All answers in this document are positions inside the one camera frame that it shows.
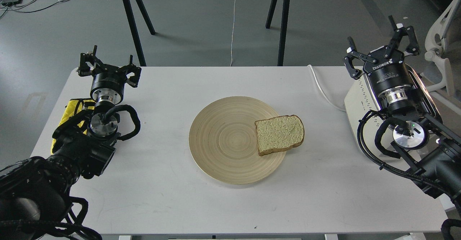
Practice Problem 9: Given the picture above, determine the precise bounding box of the slice of bread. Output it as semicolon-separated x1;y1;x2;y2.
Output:
255;115;305;156

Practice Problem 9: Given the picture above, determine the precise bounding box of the white toaster power cable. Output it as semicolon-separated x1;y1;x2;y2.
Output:
307;65;346;112

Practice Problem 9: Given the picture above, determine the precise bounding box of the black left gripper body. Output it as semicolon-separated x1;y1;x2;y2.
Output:
90;67;127;102

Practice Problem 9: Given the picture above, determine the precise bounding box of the thin white hanging cable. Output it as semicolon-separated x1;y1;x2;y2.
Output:
230;0;237;67

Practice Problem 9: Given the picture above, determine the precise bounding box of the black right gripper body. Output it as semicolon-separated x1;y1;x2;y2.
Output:
363;48;416;112

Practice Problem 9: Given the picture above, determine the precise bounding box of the round bamboo plate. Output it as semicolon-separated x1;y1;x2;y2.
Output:
189;97;286;185

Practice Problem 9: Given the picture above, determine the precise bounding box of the white office chair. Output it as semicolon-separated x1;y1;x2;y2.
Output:
421;0;461;101

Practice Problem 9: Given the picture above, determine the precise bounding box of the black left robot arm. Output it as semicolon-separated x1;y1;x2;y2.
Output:
1;46;142;240

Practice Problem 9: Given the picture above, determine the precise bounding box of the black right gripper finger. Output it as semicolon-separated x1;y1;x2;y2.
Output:
384;15;420;59
343;36;377;80

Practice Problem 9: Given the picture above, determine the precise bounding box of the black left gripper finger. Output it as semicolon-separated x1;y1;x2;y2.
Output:
120;55;142;88
77;45;105;76

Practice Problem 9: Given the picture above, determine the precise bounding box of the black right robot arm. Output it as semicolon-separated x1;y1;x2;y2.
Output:
344;15;461;213

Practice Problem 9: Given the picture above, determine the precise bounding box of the white two-slot toaster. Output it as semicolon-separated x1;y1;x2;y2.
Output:
344;66;443;159

